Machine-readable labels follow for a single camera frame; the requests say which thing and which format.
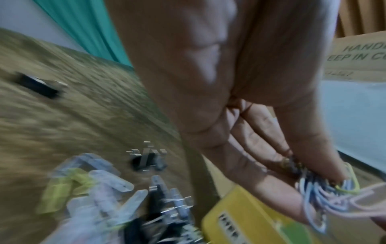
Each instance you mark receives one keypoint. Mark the person's left hand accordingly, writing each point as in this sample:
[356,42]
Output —
[193,59]

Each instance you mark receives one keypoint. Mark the bunch of pastel paper clips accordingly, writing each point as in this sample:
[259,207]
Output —
[322,193]

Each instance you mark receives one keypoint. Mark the black binder clip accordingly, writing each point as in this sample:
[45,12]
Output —
[39,85]
[147,158]

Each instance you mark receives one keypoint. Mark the teal curtain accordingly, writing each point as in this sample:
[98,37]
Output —
[87,23]

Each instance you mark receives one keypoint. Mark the tan woven mat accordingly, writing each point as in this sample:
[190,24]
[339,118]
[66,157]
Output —
[75,124]

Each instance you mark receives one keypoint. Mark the pile of black binder clips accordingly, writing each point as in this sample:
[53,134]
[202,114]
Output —
[169,214]

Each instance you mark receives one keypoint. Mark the brown cardboard box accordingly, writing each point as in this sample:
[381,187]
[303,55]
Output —
[355,59]

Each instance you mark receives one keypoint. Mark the yellow box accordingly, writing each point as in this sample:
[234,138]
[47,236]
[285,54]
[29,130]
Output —
[241,219]

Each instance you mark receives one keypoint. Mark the pile of pastel plastic clips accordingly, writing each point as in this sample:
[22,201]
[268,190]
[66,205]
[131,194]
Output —
[93,202]

